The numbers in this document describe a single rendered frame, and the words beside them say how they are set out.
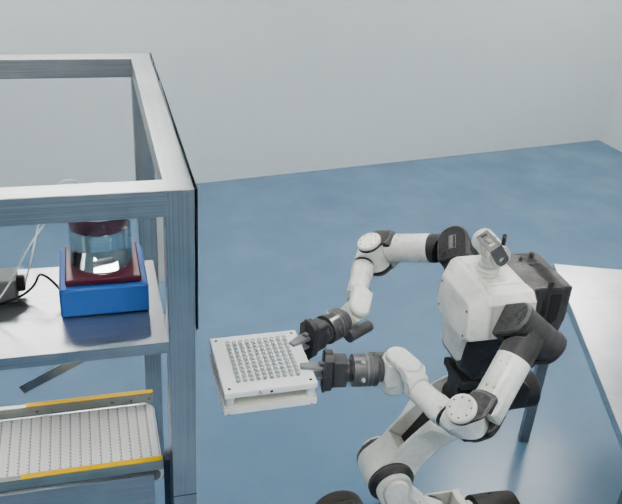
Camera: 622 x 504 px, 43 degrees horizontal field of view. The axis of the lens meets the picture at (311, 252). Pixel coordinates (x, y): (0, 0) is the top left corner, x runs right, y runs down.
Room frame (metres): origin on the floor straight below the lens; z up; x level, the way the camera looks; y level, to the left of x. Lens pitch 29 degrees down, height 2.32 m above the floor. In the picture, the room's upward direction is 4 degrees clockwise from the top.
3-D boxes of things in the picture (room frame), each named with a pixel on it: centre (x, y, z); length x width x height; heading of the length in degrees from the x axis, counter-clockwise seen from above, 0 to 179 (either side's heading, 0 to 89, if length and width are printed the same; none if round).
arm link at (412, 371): (1.70, -0.27, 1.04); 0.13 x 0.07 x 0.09; 35
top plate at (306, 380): (1.72, 0.11, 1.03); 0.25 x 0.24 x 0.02; 17
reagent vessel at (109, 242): (1.63, 0.49, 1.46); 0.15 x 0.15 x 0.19
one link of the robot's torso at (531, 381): (1.93, -0.58, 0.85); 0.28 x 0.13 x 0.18; 107
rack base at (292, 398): (1.72, 0.11, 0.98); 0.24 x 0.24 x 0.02; 17
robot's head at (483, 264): (1.91, -0.48, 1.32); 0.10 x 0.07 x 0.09; 17
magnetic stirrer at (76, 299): (1.64, 0.50, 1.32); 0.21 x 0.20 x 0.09; 17
